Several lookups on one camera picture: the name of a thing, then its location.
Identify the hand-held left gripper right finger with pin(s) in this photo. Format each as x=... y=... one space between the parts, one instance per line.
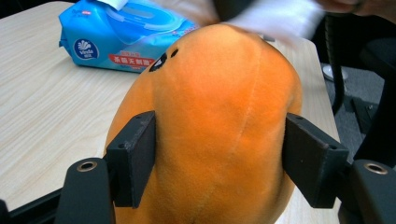
x=314 y=161

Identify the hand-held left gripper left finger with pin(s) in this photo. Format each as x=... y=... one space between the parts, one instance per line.
x=134 y=158

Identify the white wet wipe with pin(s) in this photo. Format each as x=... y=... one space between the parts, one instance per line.
x=280 y=18
x=115 y=3

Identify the orange plush toy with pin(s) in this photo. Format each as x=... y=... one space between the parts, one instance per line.
x=218 y=109

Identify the blue wet wipes pack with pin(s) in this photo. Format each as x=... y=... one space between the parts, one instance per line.
x=102 y=40

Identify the black chair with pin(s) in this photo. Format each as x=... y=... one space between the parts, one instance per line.
x=381 y=102

